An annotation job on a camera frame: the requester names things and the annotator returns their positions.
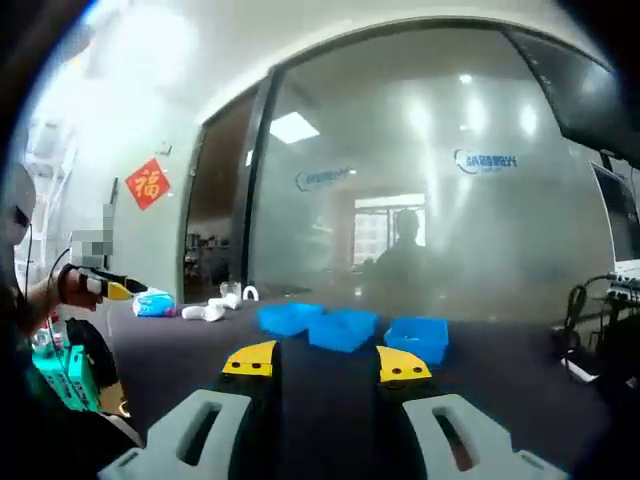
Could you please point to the white electronic device with ports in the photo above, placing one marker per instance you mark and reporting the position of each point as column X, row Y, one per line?
column 625, row 287

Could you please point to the grey white worn device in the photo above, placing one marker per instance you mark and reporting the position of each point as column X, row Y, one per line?
column 17, row 210

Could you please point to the white tape roll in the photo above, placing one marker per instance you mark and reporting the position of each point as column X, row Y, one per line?
column 243, row 293

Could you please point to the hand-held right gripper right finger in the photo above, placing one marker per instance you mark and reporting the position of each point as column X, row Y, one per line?
column 395, row 430

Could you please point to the red diamond wall decoration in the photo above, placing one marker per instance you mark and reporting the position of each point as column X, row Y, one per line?
column 147, row 183

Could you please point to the person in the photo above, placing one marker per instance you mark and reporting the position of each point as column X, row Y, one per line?
column 405, row 250
column 40, row 400

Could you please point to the black backpack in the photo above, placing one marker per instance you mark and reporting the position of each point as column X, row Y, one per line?
column 95, row 355

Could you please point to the white plastic object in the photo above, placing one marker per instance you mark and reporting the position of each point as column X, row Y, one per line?
column 225, row 301
column 202, row 313

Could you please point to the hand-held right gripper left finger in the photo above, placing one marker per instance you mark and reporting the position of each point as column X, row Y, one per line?
column 255, row 425

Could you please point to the open laptop screen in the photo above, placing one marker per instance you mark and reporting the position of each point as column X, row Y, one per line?
column 620, row 215

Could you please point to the green box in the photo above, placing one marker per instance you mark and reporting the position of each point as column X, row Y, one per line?
column 60, row 370

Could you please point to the shelf with items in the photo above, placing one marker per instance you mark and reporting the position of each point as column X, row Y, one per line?
column 207, row 255

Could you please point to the blue white tissue pack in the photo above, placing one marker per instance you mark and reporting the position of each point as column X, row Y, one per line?
column 152, row 304

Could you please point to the blue plastic bin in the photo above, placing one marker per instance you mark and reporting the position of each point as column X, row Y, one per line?
column 290, row 317
column 342, row 330
column 417, row 337

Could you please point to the person's left hand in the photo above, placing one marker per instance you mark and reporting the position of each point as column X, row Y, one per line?
column 75, row 295

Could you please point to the clear glass mug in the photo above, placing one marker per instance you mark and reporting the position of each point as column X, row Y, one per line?
column 230, row 288

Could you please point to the person at right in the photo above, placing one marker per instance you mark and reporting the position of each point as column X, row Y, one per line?
column 40, row 400

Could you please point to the large black monitor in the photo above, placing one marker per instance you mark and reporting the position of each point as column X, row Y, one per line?
column 580, row 95

